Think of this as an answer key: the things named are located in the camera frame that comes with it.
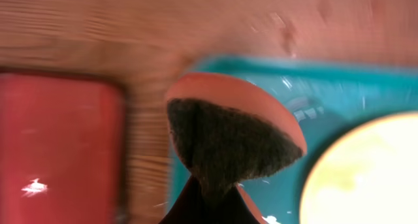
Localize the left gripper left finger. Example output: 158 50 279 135
159 176 204 224

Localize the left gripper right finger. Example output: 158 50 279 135
221 186 261 224

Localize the green plate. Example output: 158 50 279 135
299 112 417 224

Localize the black tray with red liquid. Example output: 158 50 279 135
1 73 125 224

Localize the teal plastic tray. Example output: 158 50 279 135
170 57 417 223

